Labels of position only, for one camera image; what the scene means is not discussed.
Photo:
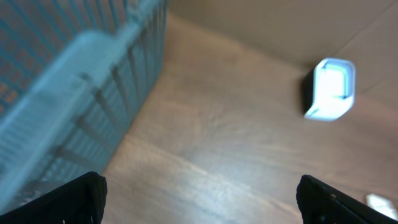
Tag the grey plastic mesh basket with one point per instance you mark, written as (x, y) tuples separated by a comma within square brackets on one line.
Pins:
[(74, 75)]

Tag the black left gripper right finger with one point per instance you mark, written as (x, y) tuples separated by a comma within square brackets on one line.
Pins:
[(319, 203)]

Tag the white barcode scanner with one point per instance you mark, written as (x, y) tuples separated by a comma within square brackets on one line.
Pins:
[(329, 89)]

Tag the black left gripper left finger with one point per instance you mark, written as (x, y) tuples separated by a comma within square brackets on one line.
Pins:
[(81, 200)]

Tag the brown snack packet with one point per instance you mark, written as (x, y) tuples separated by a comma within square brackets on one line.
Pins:
[(382, 205)]

